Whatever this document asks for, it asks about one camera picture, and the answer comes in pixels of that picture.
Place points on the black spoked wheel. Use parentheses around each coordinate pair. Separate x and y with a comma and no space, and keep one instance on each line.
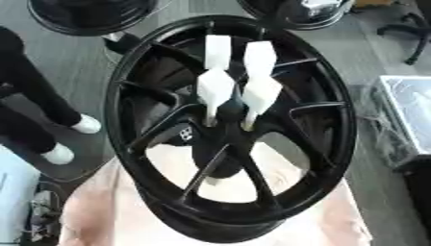
(322,134)

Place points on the black wheel with shiny centre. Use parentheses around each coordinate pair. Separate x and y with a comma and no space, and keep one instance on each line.
(314,14)

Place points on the black round wheel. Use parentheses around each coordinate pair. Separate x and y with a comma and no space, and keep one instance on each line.
(90,16)

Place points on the black stand foot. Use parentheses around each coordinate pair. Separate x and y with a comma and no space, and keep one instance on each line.
(122,42)

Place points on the person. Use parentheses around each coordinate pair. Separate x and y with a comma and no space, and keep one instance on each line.
(34,96)

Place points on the clear plastic bin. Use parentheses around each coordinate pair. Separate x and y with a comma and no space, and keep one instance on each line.
(412,109)

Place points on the pale blue sheet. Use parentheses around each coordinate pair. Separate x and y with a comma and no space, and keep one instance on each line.
(15,192)

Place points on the black cabinet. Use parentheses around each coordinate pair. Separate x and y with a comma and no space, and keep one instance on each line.
(420,192)

